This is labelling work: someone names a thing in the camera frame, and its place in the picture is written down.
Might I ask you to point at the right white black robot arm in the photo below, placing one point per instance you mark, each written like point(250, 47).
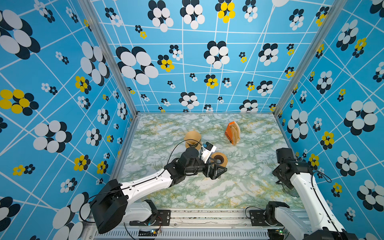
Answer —
point(299, 176)

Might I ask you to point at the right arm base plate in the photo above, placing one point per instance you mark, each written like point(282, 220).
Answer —
point(258, 219)

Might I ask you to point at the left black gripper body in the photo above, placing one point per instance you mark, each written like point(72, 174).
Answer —
point(199, 167)

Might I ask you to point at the aluminium front rail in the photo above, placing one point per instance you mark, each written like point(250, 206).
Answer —
point(196, 224)

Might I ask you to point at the right aluminium corner post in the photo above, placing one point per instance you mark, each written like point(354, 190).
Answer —
point(323, 31)

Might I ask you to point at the orange coffee filter pack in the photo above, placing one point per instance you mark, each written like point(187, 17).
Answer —
point(233, 133)

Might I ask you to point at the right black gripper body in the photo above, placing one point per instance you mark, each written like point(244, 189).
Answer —
point(276, 172)

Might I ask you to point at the right green circuit board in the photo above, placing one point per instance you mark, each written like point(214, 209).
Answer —
point(278, 234)

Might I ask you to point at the green circuit board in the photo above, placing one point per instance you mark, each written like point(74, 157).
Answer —
point(149, 233)
point(278, 234)

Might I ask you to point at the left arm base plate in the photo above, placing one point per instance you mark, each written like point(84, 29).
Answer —
point(160, 218)

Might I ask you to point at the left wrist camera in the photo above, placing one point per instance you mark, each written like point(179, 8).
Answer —
point(207, 150)

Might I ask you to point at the clear glass dripper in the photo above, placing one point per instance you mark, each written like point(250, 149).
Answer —
point(292, 192)

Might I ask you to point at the left aluminium corner post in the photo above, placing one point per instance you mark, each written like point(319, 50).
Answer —
point(90, 14)

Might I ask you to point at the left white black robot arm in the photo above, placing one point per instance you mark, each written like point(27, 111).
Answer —
point(117, 202)

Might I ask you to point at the left green circuit board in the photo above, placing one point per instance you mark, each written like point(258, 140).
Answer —
point(149, 233)

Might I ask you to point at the wooden ring dripper holder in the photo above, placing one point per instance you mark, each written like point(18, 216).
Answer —
point(196, 146)

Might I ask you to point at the aluminium corner post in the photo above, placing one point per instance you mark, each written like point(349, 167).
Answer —
point(323, 31)
point(90, 14)

